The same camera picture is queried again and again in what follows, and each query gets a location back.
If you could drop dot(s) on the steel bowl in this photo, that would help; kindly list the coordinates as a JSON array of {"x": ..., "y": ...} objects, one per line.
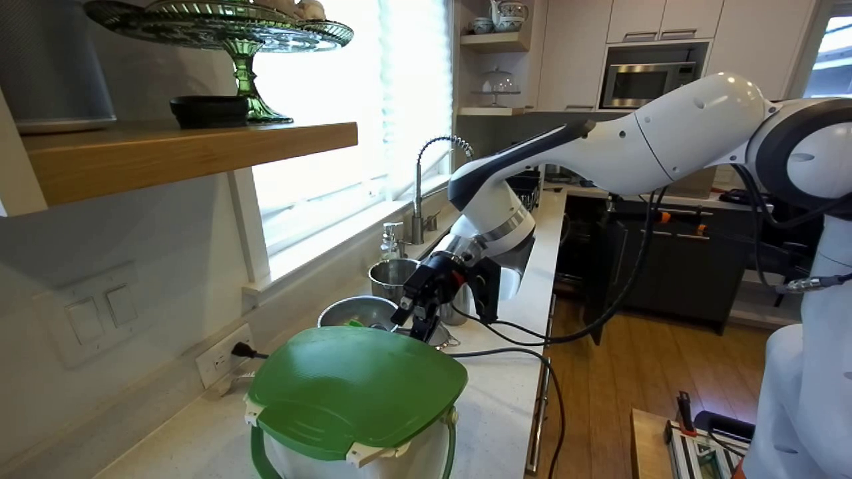
[{"x": 361, "y": 309}]

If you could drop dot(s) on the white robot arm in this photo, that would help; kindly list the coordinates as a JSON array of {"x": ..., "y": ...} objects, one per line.
[{"x": 795, "y": 149}]

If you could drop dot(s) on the white light switch panel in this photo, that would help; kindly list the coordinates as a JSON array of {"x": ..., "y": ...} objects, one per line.
[{"x": 88, "y": 317}]

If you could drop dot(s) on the built-in microwave oven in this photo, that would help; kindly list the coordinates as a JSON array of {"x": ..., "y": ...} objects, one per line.
[{"x": 643, "y": 73}]

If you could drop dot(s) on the white bin body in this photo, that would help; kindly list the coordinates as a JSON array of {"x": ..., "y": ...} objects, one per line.
[{"x": 374, "y": 456}]

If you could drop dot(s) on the chrome kitchen faucet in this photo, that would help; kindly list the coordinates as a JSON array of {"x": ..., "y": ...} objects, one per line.
[{"x": 425, "y": 185}]

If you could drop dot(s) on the green bin lid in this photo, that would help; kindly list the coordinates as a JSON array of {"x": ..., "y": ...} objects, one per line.
[{"x": 332, "y": 390}]

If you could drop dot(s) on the green glass cake stand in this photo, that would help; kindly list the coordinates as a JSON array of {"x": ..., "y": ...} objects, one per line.
[{"x": 237, "y": 27}]

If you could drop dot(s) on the grey lamp shade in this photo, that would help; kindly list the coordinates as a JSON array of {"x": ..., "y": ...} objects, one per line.
[{"x": 50, "y": 69}]

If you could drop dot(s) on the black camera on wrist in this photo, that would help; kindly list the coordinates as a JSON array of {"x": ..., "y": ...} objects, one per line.
[{"x": 486, "y": 289}]

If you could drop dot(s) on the black bowl on shelf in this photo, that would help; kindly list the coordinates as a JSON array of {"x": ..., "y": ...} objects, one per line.
[{"x": 208, "y": 110}]

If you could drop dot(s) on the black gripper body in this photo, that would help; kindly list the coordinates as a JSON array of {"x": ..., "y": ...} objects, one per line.
[{"x": 437, "y": 282}]

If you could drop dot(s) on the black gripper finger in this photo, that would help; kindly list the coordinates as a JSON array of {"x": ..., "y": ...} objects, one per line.
[
  {"x": 404, "y": 311},
  {"x": 425, "y": 327}
]

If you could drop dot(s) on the wall power outlet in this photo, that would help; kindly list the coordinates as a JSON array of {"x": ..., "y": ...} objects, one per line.
[{"x": 227, "y": 361}]

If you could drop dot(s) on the steel pot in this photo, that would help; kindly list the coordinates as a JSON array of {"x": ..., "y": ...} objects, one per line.
[{"x": 388, "y": 278}]

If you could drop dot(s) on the wooden shelf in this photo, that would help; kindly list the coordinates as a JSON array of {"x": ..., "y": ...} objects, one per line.
[{"x": 87, "y": 165}]

